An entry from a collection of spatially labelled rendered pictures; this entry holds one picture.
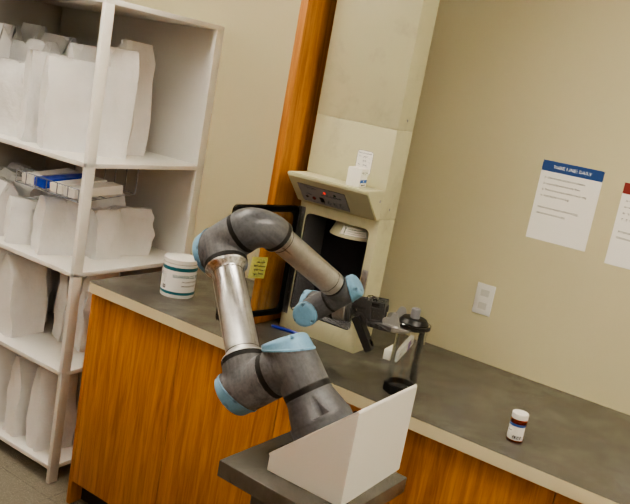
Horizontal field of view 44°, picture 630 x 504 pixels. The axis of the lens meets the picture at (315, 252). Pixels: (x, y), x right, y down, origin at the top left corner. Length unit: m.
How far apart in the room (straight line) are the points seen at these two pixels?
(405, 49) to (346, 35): 0.23
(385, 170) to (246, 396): 1.03
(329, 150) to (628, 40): 1.03
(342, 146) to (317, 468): 1.26
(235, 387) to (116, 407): 1.29
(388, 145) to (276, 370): 1.03
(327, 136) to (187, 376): 0.97
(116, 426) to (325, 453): 1.52
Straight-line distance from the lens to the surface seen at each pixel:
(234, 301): 2.00
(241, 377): 1.88
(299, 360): 1.81
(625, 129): 2.78
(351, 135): 2.66
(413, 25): 2.60
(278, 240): 2.08
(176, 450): 2.95
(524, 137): 2.87
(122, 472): 3.18
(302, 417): 1.80
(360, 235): 2.70
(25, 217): 3.58
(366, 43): 2.67
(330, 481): 1.76
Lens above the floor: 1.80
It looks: 12 degrees down
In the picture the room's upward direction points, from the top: 10 degrees clockwise
